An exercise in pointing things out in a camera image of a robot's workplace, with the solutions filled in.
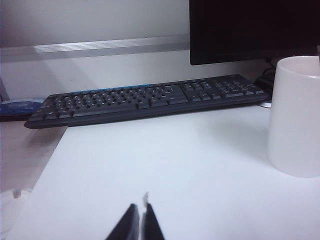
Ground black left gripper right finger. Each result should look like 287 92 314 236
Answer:
140 191 166 240

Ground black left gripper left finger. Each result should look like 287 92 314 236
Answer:
104 203 140 240

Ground white plastic object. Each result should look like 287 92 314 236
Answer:
0 188 34 240

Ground black computer keyboard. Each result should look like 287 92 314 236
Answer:
24 74 271 130

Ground blue patterned pad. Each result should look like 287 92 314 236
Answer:
0 98 48 117

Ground white ceramic mug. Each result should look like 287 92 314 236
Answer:
267 55 320 179

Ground black computer monitor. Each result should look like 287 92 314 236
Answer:
189 0 320 67

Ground aluminium partition rail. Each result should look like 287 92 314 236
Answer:
0 34 190 64

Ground black monitor cables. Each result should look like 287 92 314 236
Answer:
254 58 277 89

